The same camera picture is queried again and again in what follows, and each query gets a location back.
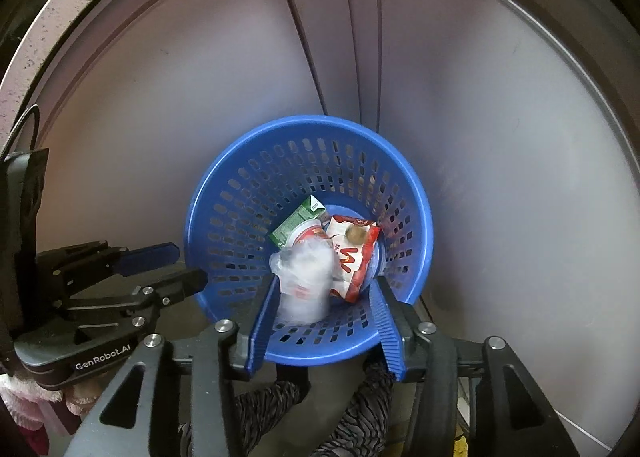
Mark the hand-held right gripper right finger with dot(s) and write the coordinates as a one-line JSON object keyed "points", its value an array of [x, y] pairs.
{"points": [[387, 332]]}

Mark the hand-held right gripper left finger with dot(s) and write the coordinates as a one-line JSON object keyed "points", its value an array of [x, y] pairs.
{"points": [[262, 329]]}

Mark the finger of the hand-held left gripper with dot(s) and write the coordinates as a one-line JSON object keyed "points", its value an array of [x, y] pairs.
{"points": [[180, 284], [150, 257]]}

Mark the clear plastic bag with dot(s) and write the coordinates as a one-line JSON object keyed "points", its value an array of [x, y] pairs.
{"points": [[305, 272]]}

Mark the red snack packet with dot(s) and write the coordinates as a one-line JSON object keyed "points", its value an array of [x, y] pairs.
{"points": [[357, 264]]}

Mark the red and white cup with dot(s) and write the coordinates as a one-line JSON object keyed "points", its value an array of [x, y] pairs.
{"points": [[311, 232]]}

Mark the blue plastic basket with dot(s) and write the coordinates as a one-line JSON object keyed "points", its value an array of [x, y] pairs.
{"points": [[240, 187]]}

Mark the green milk carton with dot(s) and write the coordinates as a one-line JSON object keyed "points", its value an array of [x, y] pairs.
{"points": [[300, 219]]}

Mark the person's left forearm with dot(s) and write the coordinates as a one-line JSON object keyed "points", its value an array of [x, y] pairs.
{"points": [[25, 397]]}

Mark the person's left hand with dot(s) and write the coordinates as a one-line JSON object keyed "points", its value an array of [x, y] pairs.
{"points": [[85, 397]]}

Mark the person's left leg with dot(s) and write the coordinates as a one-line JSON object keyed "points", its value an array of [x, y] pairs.
{"points": [[265, 412]]}

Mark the person's leg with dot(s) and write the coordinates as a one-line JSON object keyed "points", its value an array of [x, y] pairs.
{"points": [[360, 417], [265, 412]]}

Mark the person's right leg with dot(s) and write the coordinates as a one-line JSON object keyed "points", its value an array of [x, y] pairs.
{"points": [[360, 417]]}

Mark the small brown round object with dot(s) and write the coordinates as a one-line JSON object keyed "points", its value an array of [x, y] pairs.
{"points": [[355, 235]]}

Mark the grey cabinet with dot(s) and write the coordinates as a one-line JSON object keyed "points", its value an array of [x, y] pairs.
{"points": [[475, 87]]}

